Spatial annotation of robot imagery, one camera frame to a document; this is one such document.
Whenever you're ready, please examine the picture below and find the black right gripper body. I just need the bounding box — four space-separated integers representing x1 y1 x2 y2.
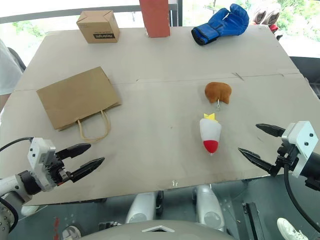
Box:
275 142 301 173

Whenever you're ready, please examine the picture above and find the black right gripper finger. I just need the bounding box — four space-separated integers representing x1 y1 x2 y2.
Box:
237 147 280 178
255 122 286 138

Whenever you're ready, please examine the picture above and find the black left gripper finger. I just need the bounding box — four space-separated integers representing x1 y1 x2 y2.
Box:
66 156 106 183
55 143 92 161

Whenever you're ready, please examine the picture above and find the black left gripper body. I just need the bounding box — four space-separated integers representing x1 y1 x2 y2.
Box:
43 152 70 187

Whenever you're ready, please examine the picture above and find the brown paper bag with handles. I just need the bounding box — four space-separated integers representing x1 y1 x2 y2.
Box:
36 66 123 144

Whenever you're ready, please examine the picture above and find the white red rocket plush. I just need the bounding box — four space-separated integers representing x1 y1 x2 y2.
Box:
199 112 223 157

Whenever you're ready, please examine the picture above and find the grey sneaker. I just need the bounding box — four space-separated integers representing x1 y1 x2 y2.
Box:
61 225 83 240

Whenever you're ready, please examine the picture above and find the silver robot leg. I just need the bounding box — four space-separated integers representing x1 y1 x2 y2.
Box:
124 190 165 225
194 184 227 233

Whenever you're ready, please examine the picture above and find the white sneaker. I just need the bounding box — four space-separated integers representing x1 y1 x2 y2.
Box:
276 217 308 240

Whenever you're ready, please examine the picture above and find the grey robot torso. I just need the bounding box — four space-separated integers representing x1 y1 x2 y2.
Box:
79 219 235 240

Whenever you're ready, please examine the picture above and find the person in white shirt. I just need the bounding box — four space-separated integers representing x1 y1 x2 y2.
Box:
0 38 24 96

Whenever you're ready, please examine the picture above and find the dark chair back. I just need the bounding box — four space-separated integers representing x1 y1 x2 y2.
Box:
7 46 27 74

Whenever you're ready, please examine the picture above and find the blue boxing glove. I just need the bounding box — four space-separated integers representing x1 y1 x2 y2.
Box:
191 3 250 47

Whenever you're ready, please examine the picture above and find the small cardboard box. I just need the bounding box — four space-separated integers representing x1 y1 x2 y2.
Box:
76 9 120 45

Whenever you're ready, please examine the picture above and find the grey window railing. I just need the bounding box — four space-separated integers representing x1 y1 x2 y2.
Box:
0 6 146 25

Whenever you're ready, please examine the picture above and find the tall red-brown box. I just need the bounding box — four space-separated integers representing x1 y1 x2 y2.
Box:
138 0 172 39

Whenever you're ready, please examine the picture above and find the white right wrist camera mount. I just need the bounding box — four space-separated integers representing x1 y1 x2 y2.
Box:
280 120 320 179

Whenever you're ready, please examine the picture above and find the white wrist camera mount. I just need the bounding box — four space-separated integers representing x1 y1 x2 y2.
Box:
26 137 57 193
280 120 320 179

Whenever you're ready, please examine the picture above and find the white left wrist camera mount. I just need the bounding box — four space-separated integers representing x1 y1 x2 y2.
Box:
26 137 57 193

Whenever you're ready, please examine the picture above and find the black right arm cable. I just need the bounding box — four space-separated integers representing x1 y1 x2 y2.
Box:
283 162 320 226

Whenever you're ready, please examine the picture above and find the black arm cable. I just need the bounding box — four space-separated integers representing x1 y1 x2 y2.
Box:
0 136 35 153
283 162 320 226

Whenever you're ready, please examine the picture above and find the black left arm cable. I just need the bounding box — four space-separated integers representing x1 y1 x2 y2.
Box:
0 136 35 153

